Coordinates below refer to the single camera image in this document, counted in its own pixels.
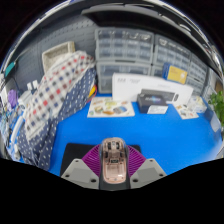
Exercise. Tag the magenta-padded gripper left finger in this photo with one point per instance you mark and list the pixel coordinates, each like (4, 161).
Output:
(81, 170)

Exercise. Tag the white blue glove box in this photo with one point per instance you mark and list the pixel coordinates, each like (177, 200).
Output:
(198, 104)

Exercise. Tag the pink transparent computer mouse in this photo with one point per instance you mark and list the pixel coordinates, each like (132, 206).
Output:
(114, 163)

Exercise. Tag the white woven basket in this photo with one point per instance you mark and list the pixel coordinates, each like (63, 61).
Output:
(55, 53)

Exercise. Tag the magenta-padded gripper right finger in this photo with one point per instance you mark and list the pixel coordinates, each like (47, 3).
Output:
(145, 170)

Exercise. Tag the black mouse pad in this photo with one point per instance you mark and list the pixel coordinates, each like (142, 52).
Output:
(76, 151)

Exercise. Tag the yellow blue-edged box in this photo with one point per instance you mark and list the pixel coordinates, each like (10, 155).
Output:
(175, 73)

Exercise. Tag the small black box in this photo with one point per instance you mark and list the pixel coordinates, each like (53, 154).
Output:
(146, 101)

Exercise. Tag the white keyboard carton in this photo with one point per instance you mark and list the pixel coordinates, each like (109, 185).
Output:
(126, 86)

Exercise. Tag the checked and dotted cloth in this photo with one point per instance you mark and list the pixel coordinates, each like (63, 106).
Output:
(56, 90)

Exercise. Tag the green plant in white pot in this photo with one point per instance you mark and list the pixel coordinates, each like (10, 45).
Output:
(218, 106)

